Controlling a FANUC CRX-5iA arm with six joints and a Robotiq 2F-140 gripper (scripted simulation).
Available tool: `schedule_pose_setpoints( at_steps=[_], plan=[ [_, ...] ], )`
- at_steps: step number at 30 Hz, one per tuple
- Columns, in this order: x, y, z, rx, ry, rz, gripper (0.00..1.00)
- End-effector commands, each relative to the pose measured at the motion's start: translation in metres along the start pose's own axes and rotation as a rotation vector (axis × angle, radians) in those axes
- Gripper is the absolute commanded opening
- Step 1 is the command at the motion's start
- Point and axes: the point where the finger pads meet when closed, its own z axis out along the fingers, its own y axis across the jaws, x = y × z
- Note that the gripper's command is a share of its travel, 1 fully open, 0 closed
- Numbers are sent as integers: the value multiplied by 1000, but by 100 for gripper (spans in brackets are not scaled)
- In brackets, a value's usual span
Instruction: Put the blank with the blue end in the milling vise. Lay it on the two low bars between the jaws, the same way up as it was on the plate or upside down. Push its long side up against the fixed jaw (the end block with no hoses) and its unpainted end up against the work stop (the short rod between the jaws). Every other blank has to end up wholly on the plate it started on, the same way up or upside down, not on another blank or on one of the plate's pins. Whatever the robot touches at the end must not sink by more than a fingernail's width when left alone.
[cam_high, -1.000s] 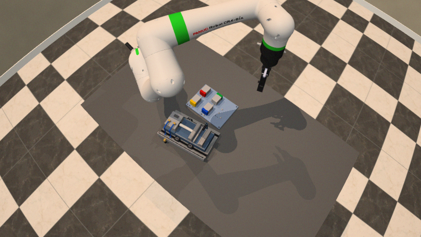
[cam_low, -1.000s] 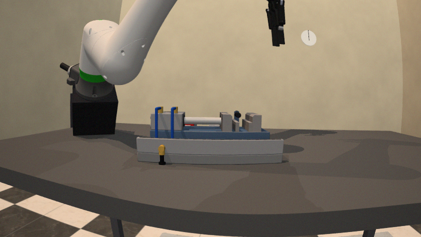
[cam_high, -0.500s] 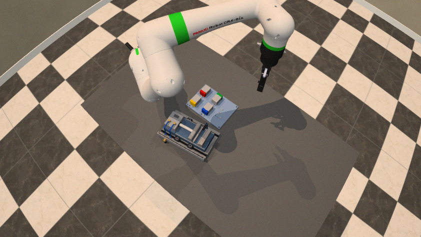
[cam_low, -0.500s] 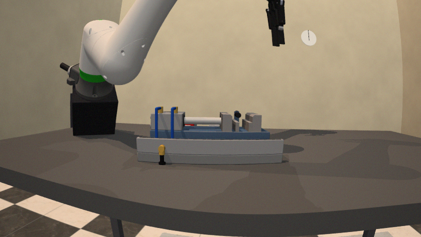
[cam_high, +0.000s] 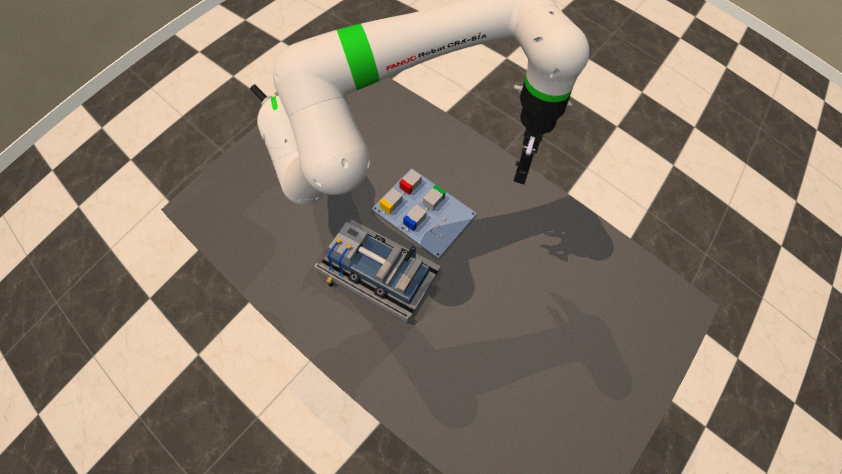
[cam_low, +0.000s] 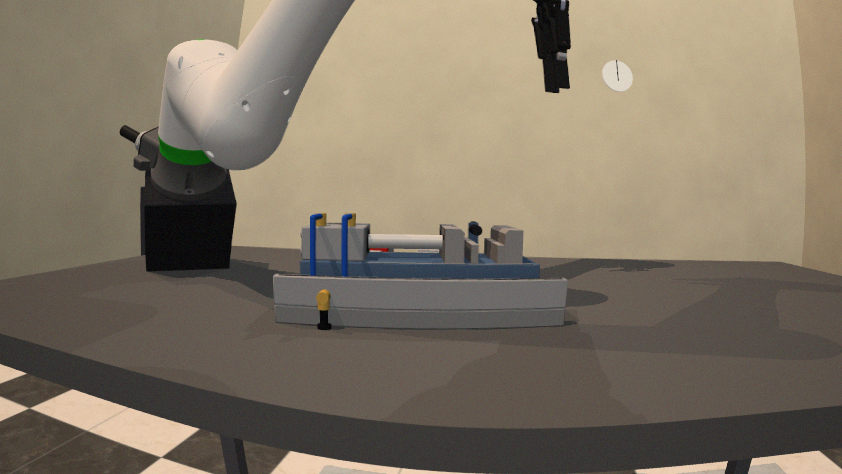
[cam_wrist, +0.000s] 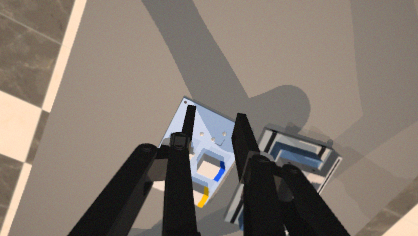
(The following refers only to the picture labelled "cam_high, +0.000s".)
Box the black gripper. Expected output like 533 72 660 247
514 107 558 184

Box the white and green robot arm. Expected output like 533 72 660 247
250 0 589 205

